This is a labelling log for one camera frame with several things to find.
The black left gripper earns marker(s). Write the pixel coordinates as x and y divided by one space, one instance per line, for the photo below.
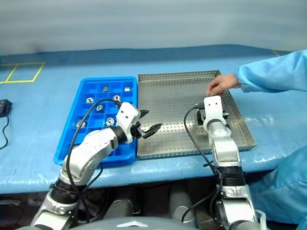
137 130

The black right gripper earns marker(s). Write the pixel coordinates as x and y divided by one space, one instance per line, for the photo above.
200 118

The person's blue-sleeved forearm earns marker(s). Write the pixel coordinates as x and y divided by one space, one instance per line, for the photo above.
271 72

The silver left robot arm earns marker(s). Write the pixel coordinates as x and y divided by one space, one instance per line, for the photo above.
91 153

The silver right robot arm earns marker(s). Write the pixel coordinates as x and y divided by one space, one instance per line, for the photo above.
225 148

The perforated steel tray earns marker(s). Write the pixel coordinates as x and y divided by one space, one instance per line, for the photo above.
168 105

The blue compartment tray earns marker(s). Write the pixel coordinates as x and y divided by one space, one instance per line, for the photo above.
124 151

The person's bare hand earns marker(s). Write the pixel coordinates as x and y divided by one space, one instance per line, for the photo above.
225 82

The grooved metal roller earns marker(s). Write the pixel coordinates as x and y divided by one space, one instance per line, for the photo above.
116 97
89 100
105 89
127 88
99 108
81 124
110 121

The dark grey rounded shape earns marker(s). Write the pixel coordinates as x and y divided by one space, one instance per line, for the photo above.
122 208
180 203

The grey robot torso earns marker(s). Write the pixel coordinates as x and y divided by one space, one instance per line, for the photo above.
139 224

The person's blue-suited body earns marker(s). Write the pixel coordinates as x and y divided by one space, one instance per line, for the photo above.
285 187

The blue table cover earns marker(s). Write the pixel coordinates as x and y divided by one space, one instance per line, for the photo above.
36 134

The black box device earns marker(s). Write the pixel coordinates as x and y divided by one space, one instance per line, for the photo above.
4 107

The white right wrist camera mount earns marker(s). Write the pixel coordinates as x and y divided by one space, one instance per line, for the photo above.
213 107

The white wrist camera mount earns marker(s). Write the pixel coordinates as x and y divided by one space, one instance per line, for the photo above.
213 107
127 112

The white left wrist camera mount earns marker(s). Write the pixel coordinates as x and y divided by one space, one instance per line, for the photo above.
127 112

